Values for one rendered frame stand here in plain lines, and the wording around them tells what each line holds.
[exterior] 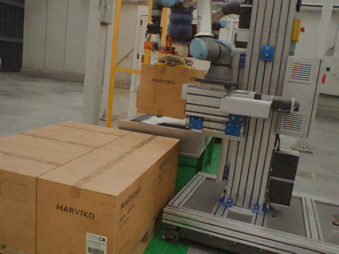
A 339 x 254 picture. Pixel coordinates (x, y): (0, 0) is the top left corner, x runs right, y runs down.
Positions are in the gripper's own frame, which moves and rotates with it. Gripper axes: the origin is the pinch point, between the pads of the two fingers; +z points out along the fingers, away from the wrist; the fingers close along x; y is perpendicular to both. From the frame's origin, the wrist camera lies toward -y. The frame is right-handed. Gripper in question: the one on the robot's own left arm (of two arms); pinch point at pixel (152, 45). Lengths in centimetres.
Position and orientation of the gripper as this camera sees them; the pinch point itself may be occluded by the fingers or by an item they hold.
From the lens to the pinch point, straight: 225.0
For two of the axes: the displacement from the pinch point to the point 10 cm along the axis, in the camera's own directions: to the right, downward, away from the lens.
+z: -1.1, 9.8, 1.8
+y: 3.2, -1.4, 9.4
